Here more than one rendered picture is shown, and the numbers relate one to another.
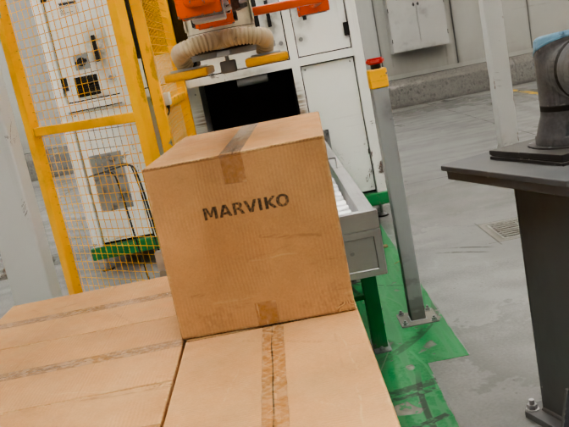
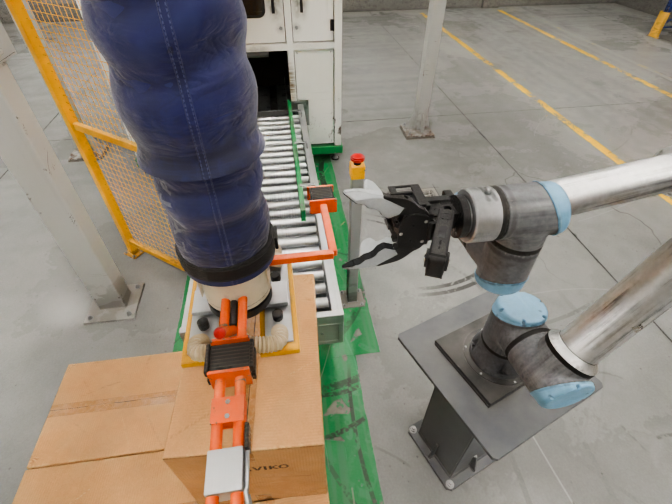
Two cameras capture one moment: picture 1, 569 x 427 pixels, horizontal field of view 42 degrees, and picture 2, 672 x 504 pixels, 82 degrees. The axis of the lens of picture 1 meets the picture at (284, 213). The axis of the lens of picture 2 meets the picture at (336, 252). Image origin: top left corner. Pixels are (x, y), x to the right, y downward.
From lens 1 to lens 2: 1.46 m
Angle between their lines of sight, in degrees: 32
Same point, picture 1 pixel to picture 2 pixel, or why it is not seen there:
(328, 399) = not seen: outside the picture
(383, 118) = not seen: hidden behind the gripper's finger
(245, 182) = (254, 461)
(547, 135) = (481, 362)
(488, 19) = (432, 24)
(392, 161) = (355, 224)
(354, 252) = (323, 333)
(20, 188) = (66, 206)
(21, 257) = (76, 248)
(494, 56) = (428, 52)
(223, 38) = not seen: hidden behind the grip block
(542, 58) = (500, 325)
